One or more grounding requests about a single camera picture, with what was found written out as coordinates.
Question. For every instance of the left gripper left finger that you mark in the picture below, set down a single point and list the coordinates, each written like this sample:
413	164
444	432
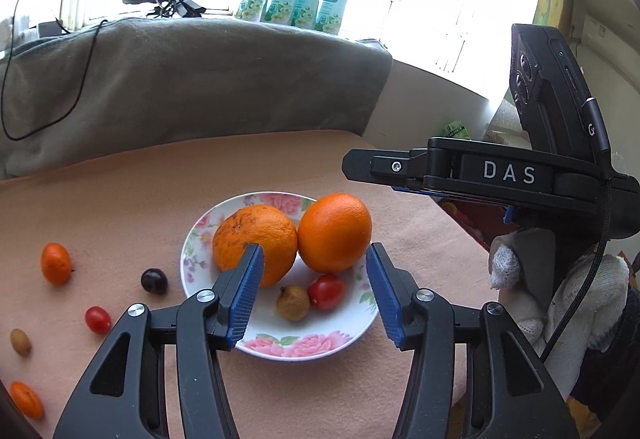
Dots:
122	393

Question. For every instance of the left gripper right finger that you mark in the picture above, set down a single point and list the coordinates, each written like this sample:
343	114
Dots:
509	392

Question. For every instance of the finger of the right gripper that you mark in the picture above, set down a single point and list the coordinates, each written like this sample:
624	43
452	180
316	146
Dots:
506	208
386	167

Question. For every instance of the red cherry tomato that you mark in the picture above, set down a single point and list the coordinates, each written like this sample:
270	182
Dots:
98	320
327	292

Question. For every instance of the smooth large orange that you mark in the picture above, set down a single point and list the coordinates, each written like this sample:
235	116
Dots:
334	233

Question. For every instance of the dark cherry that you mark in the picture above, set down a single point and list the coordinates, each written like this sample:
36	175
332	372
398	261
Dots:
154	281

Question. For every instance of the speckled orange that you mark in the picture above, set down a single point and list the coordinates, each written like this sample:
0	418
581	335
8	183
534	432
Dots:
264	225

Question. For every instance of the small mandarin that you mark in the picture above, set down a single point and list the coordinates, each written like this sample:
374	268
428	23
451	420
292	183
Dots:
55	264

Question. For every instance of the brown longan fruit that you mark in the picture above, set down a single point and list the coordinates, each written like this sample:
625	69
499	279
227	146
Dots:
293	303

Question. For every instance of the small kumquat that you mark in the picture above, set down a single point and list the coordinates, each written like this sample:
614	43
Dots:
27	401

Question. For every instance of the peach blanket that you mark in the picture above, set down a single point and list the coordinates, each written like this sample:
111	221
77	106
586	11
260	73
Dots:
129	212

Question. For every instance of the grey blanket cushion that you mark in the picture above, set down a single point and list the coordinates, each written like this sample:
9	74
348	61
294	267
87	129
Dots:
138	83

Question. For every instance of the black right camera box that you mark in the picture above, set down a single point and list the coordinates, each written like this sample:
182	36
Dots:
554	103

